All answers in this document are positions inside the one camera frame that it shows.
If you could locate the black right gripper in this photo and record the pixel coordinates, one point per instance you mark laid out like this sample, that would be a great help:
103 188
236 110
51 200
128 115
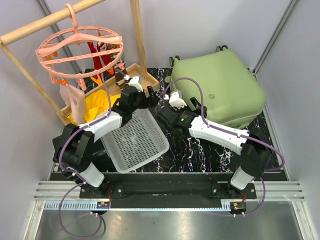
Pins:
197 105

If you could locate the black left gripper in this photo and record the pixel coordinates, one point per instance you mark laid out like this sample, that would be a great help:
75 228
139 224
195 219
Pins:
150 102

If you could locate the green hard-shell suitcase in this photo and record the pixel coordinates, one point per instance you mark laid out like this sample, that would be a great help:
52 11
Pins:
223 82

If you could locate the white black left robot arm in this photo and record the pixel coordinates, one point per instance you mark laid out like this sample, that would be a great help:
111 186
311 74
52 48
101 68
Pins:
117 116

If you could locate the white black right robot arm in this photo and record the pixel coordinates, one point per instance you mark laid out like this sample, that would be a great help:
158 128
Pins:
254 155

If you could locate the wooden clothes rack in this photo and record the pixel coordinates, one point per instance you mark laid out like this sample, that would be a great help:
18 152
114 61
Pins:
92 87

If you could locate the brown striped sock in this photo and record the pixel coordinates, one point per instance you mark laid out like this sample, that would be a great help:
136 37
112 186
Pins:
120 72

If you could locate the white plastic mesh basket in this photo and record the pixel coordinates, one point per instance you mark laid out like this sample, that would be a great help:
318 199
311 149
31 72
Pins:
137 143

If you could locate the yellow shorts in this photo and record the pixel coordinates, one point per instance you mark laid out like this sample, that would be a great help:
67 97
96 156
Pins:
97 104

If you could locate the pale pink garment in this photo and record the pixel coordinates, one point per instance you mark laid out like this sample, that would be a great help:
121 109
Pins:
75 98

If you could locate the pink round clip hanger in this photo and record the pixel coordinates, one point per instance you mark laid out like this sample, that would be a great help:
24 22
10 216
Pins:
97 46

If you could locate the orange clothespin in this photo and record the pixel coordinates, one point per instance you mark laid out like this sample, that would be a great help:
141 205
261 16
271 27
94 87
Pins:
62 81

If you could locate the black box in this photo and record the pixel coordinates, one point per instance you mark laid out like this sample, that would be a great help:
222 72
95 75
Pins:
83 151

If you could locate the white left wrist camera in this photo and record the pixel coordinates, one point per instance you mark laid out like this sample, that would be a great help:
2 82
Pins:
134 81

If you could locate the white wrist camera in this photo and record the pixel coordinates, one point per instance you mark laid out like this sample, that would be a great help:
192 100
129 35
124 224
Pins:
134 81
175 99

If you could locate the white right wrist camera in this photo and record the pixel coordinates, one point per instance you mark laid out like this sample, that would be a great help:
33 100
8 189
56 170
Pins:
175 99

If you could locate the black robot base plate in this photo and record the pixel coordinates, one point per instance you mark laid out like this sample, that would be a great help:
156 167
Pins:
165 191

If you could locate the aluminium frame rail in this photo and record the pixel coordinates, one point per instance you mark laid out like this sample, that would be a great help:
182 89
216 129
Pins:
279 212

